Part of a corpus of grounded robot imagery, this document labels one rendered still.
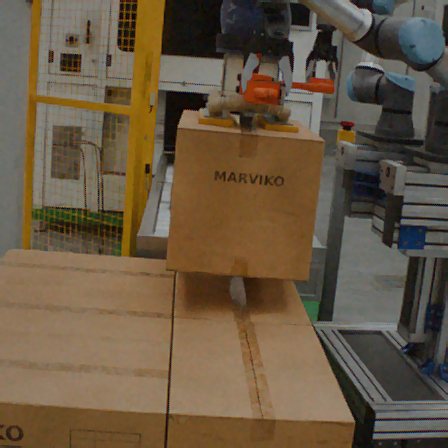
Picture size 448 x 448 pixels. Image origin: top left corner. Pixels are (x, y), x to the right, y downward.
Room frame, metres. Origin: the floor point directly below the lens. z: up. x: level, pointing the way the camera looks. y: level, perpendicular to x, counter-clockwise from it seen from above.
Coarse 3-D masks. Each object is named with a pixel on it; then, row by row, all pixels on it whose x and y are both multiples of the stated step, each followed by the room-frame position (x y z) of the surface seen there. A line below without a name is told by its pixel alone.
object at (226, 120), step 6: (204, 108) 2.47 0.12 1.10; (204, 114) 2.24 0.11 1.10; (228, 114) 2.39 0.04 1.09; (198, 120) 2.18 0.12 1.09; (204, 120) 2.18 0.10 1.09; (210, 120) 2.18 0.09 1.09; (216, 120) 2.18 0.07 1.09; (222, 120) 2.19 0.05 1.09; (228, 120) 2.19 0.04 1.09; (228, 126) 2.19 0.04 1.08
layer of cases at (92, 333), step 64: (64, 256) 2.56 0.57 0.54; (0, 320) 1.88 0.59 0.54; (64, 320) 1.93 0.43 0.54; (128, 320) 1.98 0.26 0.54; (192, 320) 2.03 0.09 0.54; (256, 320) 2.07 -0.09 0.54; (0, 384) 1.50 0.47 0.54; (64, 384) 1.53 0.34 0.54; (128, 384) 1.57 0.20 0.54; (192, 384) 1.60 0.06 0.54; (256, 384) 1.63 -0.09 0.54; (320, 384) 1.66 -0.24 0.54
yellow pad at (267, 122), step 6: (258, 114) 2.52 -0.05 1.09; (258, 120) 2.43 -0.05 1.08; (264, 120) 2.30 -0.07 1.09; (270, 120) 2.26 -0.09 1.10; (288, 120) 2.31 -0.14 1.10; (264, 126) 2.19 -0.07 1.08; (270, 126) 2.19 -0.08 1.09; (276, 126) 2.19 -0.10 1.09; (282, 126) 2.19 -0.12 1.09; (288, 126) 2.20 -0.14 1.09; (294, 126) 2.20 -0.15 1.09; (288, 132) 2.19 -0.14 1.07; (294, 132) 2.19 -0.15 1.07
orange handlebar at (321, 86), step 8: (280, 80) 2.39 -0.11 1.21; (256, 88) 1.71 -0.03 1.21; (296, 88) 2.40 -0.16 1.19; (304, 88) 2.40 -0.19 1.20; (312, 88) 2.40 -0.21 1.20; (320, 88) 2.40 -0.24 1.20; (328, 88) 2.40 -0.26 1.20; (256, 96) 1.71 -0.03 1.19; (264, 96) 1.70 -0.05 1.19; (272, 96) 1.70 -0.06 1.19
